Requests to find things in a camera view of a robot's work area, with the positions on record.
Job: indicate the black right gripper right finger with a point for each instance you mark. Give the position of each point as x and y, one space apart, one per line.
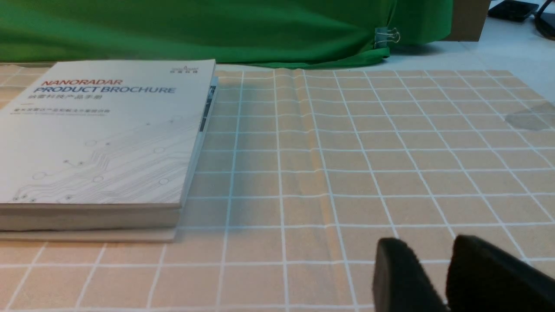
484 278

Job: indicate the orange checkered tablecloth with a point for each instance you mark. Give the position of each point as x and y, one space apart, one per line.
301 174

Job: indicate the black device on desk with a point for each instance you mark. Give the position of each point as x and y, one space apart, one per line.
513 10

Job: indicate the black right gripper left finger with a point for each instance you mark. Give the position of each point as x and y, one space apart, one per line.
400 283

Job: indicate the beige book under brochure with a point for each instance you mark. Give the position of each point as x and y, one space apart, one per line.
106 236

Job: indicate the green backdrop cloth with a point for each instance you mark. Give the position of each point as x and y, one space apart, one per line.
306 34

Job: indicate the white product brochure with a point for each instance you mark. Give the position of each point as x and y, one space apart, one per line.
100 145

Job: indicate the silver binder clip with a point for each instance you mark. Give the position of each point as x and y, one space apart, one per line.
384 36

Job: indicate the brown cardboard box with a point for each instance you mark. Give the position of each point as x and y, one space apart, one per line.
468 19

